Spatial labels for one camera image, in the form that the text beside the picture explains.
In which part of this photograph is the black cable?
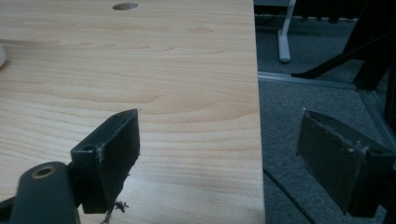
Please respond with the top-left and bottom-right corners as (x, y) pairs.
(262, 167), (317, 224)

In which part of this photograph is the white metal table leg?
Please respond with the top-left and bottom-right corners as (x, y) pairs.
(277, 0), (297, 64)

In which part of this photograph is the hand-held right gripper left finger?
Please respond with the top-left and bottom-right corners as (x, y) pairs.
(70, 108), (141, 215)

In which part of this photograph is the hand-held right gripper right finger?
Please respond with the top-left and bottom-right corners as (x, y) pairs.
(295, 108), (396, 218)

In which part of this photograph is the black stand leg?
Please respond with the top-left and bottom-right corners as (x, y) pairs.
(290, 31), (390, 79)

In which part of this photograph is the aluminium floor rail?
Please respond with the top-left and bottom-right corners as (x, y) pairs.
(257, 71), (396, 153)

